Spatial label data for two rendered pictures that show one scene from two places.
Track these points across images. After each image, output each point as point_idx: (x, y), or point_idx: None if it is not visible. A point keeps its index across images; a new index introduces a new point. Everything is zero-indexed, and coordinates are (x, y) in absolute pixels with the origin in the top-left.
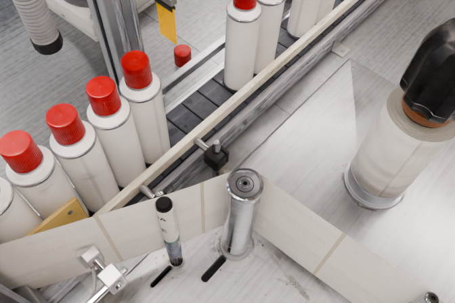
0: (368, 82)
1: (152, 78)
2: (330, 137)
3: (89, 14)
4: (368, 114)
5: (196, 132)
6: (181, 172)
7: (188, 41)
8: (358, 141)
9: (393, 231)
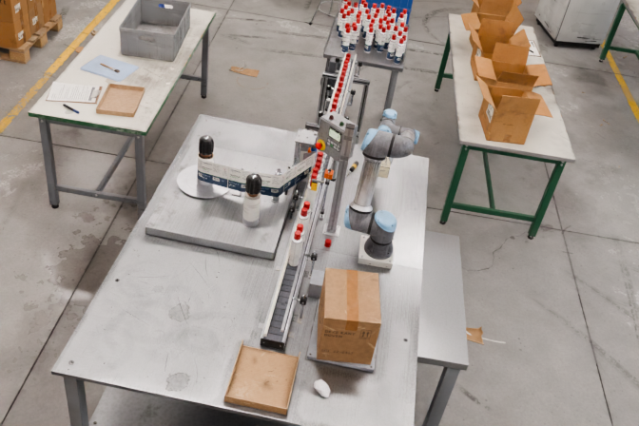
0: (263, 246)
1: (310, 186)
2: (266, 227)
3: (366, 238)
4: (259, 237)
5: (300, 209)
6: (299, 208)
7: (332, 252)
8: (259, 229)
9: (241, 213)
